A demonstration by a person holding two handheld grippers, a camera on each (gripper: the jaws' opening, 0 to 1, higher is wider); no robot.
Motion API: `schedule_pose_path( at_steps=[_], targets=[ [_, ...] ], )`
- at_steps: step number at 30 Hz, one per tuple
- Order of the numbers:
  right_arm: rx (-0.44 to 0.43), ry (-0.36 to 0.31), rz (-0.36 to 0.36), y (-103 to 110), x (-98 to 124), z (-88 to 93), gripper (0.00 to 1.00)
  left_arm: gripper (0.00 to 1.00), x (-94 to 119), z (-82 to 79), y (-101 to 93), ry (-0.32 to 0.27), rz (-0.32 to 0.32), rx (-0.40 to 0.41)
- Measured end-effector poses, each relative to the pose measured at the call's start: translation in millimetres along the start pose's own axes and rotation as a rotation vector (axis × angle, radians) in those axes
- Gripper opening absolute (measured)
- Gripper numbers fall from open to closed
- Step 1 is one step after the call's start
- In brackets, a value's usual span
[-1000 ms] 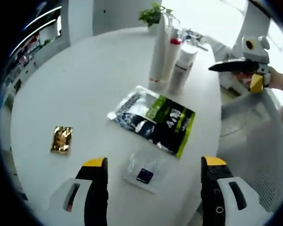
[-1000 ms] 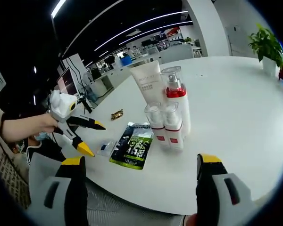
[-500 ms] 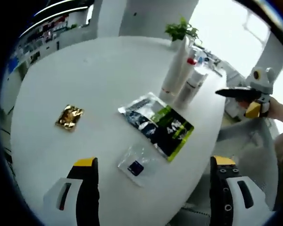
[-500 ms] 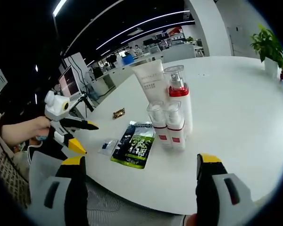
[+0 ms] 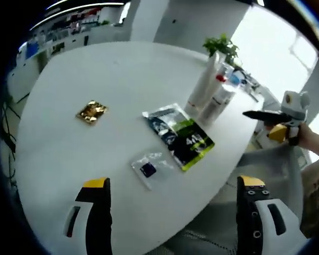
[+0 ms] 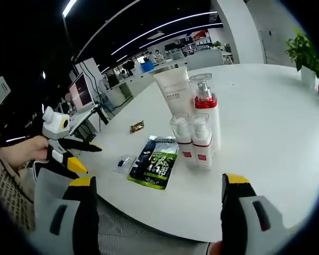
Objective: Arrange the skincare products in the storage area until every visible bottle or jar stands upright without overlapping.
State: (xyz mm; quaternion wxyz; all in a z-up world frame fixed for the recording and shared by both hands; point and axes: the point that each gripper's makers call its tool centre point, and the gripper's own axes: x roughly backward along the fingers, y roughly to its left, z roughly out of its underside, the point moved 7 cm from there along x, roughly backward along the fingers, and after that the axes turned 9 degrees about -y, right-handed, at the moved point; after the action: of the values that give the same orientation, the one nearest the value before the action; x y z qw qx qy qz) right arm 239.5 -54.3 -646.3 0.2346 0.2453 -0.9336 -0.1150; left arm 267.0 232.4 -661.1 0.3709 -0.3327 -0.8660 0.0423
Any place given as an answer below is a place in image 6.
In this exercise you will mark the green plant in white pot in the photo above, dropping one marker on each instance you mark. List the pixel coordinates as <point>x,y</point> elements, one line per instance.
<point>305,50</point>

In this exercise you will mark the white skincare tube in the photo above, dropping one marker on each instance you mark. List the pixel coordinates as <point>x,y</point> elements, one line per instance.
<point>172,90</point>

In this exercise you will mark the person's right hand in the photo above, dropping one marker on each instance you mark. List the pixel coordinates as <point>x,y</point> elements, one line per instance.
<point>216,248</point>

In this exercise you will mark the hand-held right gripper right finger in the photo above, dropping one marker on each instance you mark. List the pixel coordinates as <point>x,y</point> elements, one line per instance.
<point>235,212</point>

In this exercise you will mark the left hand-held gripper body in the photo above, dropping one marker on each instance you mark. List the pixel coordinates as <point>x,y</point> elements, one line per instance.
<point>54,125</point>

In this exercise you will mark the person's left hand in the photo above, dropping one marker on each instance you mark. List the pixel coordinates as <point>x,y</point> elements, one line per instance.
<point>24,152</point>

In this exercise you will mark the gold foil skincare sachet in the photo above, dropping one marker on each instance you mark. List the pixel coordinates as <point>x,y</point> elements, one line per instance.
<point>137,127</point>

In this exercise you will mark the grey mesh office chair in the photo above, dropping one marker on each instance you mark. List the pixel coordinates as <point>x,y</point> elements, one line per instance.
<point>138,231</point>

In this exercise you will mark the green skincare sachet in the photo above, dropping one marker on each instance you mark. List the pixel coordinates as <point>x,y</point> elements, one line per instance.
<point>155,164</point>

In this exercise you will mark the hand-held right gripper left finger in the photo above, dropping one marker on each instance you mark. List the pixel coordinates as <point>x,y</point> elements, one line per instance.
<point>81,212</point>

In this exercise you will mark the small white skincare bottle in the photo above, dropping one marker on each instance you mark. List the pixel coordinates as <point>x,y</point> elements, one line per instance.
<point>202,154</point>
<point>184,148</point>

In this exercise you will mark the large white skincare pump bottle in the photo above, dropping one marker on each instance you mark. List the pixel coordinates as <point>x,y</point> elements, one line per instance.
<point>206,106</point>

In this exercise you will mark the person's beige patterned top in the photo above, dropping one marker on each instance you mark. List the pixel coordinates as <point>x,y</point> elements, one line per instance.
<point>8,191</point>

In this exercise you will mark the clear blue skincare sachet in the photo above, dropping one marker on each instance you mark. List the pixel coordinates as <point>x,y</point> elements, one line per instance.
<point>125,163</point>

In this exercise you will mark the computer monitor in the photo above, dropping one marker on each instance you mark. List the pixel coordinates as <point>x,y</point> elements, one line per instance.
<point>81,91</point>

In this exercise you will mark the blue storage box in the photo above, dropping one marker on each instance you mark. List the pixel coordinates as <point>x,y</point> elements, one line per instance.
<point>147,67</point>

